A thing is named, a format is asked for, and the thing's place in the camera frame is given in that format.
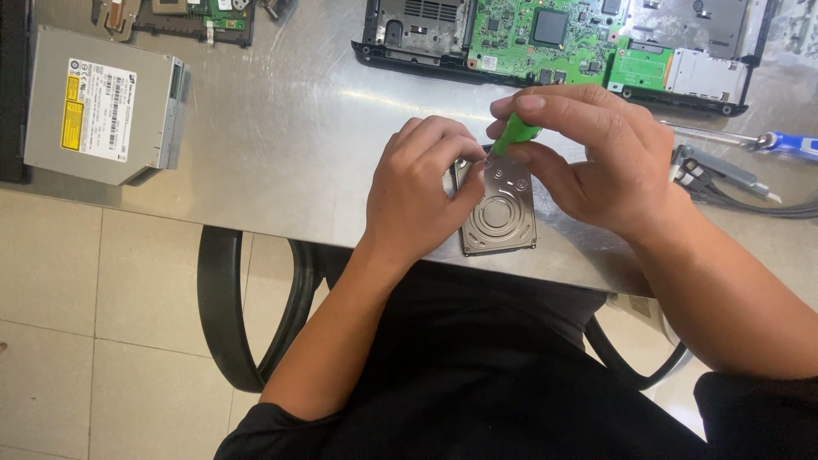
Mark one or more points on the person's left hand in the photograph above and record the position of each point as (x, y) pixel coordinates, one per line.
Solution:
(409, 198)

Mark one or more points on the person's right hand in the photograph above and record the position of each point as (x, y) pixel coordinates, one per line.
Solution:
(594, 172)

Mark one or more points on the silver laptop hard drive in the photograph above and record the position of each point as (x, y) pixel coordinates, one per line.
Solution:
(502, 214)

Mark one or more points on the opened black laptop base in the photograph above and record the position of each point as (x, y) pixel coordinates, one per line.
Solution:
(556, 48)

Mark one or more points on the green laptop motherboard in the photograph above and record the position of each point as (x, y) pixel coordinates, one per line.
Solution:
(556, 38)

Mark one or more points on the person's black clothing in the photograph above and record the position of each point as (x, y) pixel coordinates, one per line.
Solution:
(485, 370)

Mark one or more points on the circuit board with heatsink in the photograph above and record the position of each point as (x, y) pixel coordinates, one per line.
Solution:
(185, 19)

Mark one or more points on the silver optical disc drive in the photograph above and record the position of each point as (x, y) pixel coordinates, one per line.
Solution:
(102, 105)

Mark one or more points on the black laptop edge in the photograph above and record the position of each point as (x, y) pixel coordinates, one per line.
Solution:
(14, 89)

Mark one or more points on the black chair frame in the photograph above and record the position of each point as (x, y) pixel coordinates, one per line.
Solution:
(255, 306)

